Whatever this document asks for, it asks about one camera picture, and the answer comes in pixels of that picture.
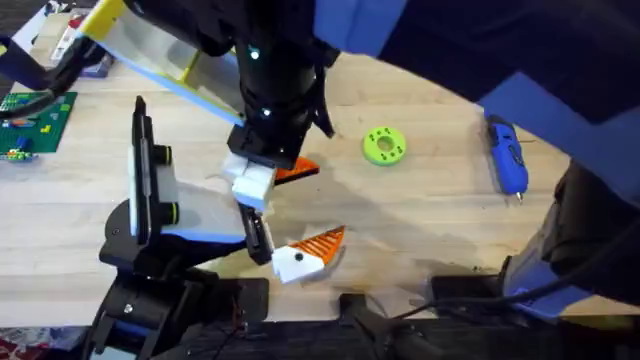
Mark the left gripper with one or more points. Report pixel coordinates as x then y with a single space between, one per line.
210 215

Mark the white and red box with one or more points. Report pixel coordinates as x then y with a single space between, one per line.
67 37

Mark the black rail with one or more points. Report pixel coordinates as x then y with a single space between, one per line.
500 345

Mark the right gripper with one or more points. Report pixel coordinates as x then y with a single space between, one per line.
277 90

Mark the green board with toy blocks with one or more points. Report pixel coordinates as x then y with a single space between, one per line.
45 125

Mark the blue electric screwdriver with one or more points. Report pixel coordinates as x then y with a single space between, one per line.
507 160

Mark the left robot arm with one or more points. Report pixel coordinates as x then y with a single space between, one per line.
150 310

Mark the green disc with holes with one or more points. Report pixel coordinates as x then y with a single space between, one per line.
372 152

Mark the orange ribbed wedge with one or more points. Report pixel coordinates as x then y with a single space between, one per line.
298 173

